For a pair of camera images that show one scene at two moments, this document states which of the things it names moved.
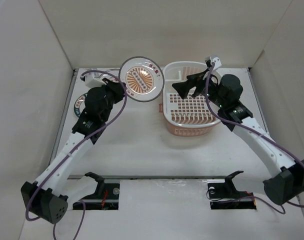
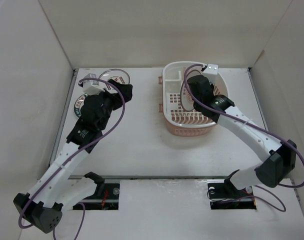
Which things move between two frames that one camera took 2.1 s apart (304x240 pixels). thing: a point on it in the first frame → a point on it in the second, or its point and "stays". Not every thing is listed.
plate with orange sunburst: x=144 y=78 → x=187 y=101
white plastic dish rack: x=192 y=112 stays
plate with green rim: x=79 y=105 stays
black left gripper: x=116 y=88 stays
